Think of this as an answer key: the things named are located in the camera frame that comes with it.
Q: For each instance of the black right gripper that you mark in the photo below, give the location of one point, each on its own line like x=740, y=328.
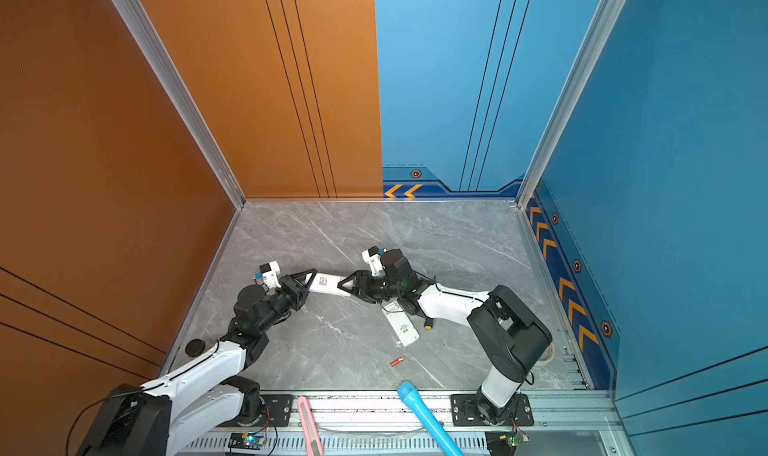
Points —
x=363, y=279

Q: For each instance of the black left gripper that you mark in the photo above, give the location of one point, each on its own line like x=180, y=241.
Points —
x=290, y=286

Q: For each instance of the white remote control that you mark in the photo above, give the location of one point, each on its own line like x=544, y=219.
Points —
x=328, y=284

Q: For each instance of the white remote with back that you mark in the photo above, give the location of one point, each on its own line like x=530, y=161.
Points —
x=400, y=323

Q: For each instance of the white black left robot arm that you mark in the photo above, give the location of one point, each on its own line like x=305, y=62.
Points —
x=162, y=416

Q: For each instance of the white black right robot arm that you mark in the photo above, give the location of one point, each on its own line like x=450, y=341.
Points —
x=512, y=337

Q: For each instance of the blue plastic flashlight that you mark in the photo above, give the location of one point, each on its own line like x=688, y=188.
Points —
x=412, y=399

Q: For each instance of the pink utility knife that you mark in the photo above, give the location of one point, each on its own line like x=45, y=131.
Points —
x=313, y=443

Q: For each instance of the left green circuit board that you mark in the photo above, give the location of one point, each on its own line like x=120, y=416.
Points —
x=246, y=442

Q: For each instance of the green circuit board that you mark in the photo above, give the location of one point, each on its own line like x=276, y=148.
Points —
x=246, y=442
x=505, y=443

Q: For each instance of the roll of beige tape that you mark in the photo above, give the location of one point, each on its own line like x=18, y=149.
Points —
x=547, y=356

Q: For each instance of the right green circuit board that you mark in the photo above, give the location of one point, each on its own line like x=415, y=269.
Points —
x=505, y=443

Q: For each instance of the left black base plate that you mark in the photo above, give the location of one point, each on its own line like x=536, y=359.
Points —
x=268, y=410

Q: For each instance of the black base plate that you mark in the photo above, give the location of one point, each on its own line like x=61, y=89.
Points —
x=268, y=410
x=476, y=409

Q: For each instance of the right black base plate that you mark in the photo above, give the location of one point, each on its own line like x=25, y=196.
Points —
x=476, y=409

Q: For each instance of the aluminium front rail frame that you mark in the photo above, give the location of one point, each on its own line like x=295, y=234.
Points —
x=357, y=422

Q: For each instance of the aluminium corner post left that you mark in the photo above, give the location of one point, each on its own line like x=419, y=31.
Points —
x=154, y=51

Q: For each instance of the aluminium corner post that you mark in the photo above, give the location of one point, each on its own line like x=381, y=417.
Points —
x=154, y=51
x=592, y=45

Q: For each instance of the aluminium corner post right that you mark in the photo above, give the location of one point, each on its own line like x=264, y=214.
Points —
x=592, y=45

